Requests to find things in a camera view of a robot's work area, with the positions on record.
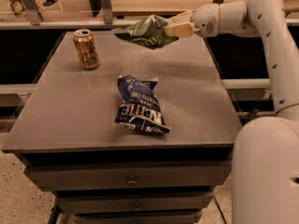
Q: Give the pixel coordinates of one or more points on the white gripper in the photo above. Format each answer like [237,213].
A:
[206,22]

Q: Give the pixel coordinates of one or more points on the green jalapeno chip bag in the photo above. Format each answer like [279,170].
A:
[147,33]

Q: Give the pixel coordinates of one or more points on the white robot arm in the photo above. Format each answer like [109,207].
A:
[265,156]

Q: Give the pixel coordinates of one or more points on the blue kettle chip bag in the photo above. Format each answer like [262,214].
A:
[140,109]

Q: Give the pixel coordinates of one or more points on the gold soda can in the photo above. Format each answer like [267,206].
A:
[84,43]

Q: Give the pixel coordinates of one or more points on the small black object on shelf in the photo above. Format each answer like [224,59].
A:
[48,3]

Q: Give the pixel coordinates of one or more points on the wooden shelf with metal posts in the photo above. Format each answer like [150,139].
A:
[70,14]

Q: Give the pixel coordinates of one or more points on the grey drawer cabinet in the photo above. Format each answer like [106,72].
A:
[142,139]

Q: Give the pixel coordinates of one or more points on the orange package on shelf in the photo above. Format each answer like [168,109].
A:
[21,10]

